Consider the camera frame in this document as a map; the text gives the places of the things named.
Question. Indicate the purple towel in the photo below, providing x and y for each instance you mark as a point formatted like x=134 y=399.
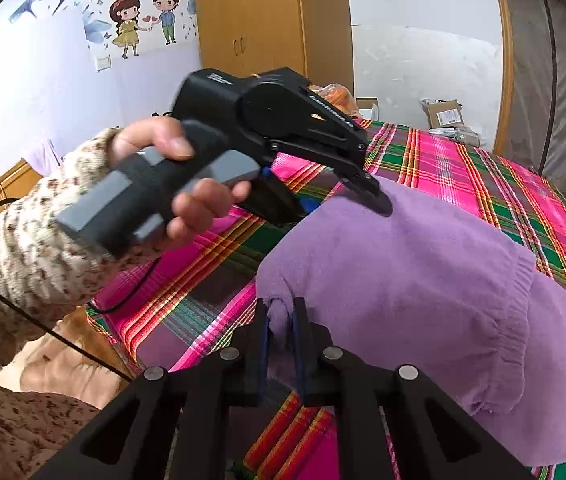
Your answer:
x=413 y=285

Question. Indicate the small white open box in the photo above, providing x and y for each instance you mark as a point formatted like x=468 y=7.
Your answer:
x=368 y=108

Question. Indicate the cartoon wall sticker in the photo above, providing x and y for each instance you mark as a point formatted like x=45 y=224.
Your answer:
x=128 y=15

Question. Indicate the person's left forearm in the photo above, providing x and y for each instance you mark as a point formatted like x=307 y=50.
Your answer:
x=28 y=255

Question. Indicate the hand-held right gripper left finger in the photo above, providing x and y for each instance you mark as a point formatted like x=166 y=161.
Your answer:
x=262 y=355

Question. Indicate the pink green plaid bedsheet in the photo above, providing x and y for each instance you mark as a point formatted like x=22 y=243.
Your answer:
x=203 y=285

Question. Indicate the wooden wardrobe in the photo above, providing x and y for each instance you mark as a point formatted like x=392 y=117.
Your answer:
x=253 y=25

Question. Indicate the person's floral jacket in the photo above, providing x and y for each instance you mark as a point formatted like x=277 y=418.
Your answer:
x=13 y=430

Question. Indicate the bag of oranges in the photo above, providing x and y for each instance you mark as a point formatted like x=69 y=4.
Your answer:
x=338 y=97

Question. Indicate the person's left hand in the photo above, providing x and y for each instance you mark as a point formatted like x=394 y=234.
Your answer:
x=153 y=135

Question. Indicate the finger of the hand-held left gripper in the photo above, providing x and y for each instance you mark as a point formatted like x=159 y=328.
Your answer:
x=275 y=205
x=365 y=190

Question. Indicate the wooden door frame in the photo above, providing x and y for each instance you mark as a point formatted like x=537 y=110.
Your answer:
x=503 y=60

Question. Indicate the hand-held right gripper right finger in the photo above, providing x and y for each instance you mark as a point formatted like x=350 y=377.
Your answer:
x=297 y=355

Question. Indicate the cardboard box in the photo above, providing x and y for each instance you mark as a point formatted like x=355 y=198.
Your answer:
x=443 y=116

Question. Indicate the white wall switch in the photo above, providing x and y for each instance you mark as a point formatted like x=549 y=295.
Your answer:
x=103 y=62

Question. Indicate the clear plastic door curtain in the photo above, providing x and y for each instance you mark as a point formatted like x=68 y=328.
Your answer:
x=548 y=85

